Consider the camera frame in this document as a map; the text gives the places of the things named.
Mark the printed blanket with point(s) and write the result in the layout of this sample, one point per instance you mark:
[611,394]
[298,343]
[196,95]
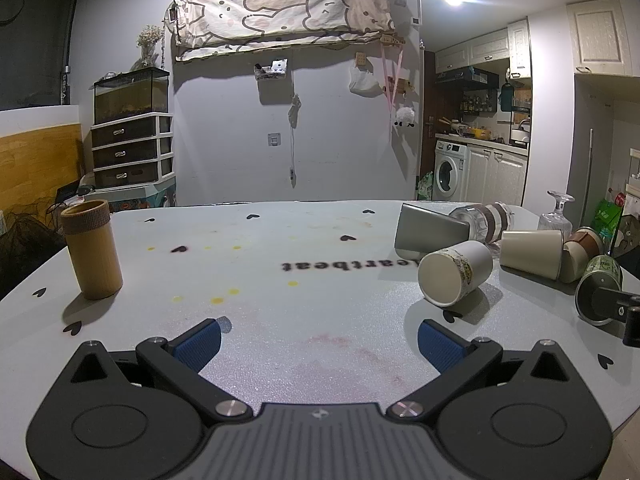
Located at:
[280,10]

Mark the white kitchen wall cabinets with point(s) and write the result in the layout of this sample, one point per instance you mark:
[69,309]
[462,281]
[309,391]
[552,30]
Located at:
[480,47]

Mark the wooden board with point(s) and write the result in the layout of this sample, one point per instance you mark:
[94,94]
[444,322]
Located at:
[35,165]

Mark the clear glass bottle white sleeve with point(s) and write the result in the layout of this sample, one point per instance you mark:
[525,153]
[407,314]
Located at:
[492,217]

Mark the patterned storage box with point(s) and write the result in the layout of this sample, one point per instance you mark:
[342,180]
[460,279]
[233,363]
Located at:
[145,197]

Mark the tall white cabinet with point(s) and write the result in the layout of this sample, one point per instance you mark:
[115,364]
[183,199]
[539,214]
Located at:
[599,35]

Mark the black netting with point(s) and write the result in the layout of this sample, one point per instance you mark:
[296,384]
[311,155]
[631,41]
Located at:
[27,247]

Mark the brown bamboo cup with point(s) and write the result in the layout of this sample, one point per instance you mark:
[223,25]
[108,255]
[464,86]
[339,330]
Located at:
[92,255]

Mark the glass fish tank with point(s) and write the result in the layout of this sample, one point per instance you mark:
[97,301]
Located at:
[131,97]

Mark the small wall shelf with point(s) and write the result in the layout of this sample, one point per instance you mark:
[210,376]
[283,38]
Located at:
[271,69]

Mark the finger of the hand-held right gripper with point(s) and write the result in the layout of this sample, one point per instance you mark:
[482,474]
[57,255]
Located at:
[633,327]
[607,303]

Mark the white hanging bag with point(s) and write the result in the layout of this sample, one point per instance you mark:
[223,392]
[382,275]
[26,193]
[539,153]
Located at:
[362,81]

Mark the green patterned bag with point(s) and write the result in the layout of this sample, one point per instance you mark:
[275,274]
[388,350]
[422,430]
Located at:
[426,186]

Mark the dark curtain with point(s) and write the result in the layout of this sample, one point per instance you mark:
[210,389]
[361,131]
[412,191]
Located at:
[35,35]

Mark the beige paper cup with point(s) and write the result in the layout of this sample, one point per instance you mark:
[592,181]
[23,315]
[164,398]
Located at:
[532,252]

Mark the pink ribbon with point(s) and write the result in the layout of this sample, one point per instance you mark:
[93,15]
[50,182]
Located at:
[392,80]

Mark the clear wine glass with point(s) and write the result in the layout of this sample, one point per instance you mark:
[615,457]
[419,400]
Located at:
[554,217]

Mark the wall socket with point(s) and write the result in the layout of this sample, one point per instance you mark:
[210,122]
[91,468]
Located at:
[274,139]

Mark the silver metal cup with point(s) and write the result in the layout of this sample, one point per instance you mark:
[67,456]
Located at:
[430,232]

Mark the white base kitchen cabinet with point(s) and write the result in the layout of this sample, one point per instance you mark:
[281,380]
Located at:
[497,175]

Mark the green printed cup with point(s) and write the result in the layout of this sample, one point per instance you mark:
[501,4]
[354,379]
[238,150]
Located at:
[600,272]

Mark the black range hood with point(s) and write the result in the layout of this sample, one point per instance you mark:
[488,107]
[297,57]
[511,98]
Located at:
[467,76]

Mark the white printed cup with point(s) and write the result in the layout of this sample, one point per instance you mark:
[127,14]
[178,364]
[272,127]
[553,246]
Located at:
[450,272]

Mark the plastic drawer unit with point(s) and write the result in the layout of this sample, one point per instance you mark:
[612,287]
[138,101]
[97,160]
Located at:
[132,150]

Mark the plush sheep toy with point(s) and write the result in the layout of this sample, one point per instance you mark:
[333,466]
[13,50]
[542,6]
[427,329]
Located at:
[405,116]

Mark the spice rack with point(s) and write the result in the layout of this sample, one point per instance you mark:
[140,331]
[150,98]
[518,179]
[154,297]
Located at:
[479,104]

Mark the dark printed board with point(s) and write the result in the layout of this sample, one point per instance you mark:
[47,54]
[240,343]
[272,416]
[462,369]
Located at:
[629,240]

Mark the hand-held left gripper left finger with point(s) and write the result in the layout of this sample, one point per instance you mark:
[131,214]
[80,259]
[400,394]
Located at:
[199,345]

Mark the green plastic bag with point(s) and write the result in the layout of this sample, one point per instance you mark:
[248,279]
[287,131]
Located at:
[606,217]

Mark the dried flowers in vase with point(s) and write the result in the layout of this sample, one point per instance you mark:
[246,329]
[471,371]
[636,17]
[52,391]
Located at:
[149,42]

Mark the brown coffee cup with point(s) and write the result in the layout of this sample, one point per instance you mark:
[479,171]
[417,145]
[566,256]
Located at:
[582,250]

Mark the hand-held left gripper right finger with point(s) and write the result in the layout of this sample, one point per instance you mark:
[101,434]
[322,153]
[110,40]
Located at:
[440,345]

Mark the white washing machine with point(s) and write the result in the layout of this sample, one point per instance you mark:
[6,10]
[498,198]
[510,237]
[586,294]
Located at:
[450,172]

